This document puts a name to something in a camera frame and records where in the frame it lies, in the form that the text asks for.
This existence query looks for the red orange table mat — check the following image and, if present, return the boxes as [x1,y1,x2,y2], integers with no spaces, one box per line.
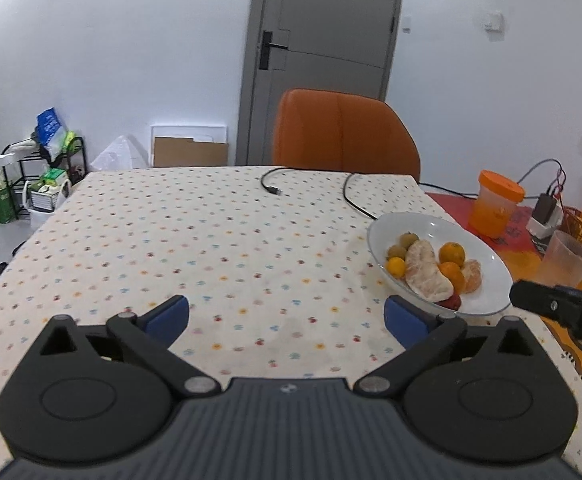
[423,191,582,386]

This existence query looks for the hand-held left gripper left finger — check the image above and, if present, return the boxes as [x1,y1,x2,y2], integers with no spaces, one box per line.
[38,295,222,401]

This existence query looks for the translucent plastic cup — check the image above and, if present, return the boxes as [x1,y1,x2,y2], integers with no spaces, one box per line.
[533,231,582,288]

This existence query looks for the dark power adapter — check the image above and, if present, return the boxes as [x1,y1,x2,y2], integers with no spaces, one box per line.
[535,194,562,223]

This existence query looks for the orange lidded jar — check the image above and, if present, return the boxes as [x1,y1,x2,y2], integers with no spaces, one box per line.
[467,170,526,239]

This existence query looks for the white bucket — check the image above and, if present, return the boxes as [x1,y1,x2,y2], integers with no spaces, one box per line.
[30,192,67,231]

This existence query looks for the grey door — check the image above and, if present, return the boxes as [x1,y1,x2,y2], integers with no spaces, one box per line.
[236,0,406,167]

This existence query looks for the thin charger cable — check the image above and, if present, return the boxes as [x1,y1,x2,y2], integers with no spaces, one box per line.
[417,159,564,200]

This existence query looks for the black door handle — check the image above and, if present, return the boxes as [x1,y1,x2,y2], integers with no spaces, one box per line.
[258,31,289,71]

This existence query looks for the peeled mandarin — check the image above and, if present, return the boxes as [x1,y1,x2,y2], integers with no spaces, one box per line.
[460,259,484,293]

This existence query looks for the clear plastic bag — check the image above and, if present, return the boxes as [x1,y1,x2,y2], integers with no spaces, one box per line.
[90,135,149,172]

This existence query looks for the white plate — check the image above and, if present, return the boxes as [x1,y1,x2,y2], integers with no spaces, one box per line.
[367,212,514,317]

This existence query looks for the cardboard box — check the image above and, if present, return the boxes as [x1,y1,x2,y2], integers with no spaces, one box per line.
[152,136,229,167]

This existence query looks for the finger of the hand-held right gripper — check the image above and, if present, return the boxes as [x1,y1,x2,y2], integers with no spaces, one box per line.
[510,280,568,321]

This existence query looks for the black metal rack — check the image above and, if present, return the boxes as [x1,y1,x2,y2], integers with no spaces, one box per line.
[0,136,89,221]

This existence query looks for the blue plastic bag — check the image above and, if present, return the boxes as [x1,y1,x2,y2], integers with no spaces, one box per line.
[36,107,67,153]

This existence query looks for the red wires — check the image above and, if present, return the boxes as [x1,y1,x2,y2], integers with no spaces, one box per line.
[546,170,568,206]

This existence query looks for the black usb cable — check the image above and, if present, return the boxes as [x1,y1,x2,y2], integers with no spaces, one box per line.
[260,166,379,221]

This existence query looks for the green carton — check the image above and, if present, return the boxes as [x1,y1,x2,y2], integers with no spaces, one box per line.
[0,180,17,224]

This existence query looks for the green and white bag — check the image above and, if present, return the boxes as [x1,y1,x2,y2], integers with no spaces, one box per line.
[51,131,78,158]

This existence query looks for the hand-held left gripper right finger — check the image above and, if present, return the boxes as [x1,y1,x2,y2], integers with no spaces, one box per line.
[353,295,546,401]

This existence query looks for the orange chair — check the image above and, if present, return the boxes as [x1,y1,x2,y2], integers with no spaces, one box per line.
[272,88,422,181]

